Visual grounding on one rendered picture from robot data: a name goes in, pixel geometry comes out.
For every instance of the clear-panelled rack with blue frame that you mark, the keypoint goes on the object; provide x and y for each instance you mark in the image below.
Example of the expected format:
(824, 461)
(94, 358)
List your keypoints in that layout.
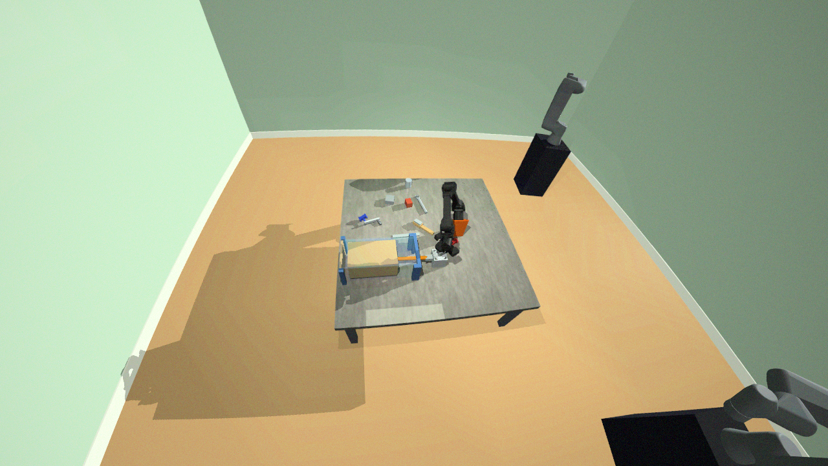
(377, 258)

